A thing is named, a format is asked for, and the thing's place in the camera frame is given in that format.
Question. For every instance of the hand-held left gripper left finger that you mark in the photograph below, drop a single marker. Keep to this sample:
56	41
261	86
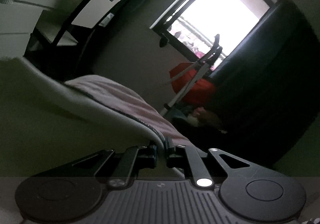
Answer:
151	155

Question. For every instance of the dark green wide curtain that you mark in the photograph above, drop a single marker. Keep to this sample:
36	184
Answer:
262	89

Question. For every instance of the bed with pale wrinkled sheet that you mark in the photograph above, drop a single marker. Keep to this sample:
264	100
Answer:
120	99

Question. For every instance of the white-backed black chair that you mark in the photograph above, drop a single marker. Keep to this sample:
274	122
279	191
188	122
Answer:
96	7

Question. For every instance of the dark-framed window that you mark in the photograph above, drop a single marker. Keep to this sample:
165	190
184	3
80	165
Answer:
220	9

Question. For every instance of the red bag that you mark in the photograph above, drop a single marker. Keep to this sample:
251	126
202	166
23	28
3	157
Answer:
197	86

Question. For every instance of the white garment with dark stripe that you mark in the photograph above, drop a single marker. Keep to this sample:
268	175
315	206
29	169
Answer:
62	114

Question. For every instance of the brown stuffed toy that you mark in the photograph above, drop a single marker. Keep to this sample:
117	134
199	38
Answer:
207	118

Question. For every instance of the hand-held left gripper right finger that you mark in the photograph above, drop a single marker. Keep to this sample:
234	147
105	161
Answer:
171	155

